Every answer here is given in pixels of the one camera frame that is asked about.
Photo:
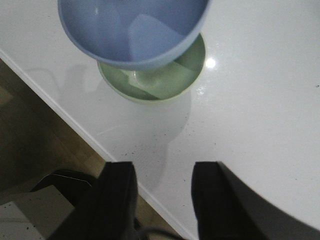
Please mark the blue bowl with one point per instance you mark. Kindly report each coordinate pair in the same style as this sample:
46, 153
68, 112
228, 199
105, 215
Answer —
133, 34

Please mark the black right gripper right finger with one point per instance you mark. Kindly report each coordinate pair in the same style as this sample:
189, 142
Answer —
227, 209

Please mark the light green bowl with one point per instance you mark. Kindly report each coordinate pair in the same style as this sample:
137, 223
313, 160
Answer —
161, 84

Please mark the robot base with black frame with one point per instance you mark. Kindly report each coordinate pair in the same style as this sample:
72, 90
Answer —
36, 214

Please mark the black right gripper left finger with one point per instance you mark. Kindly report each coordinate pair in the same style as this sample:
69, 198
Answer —
107, 211

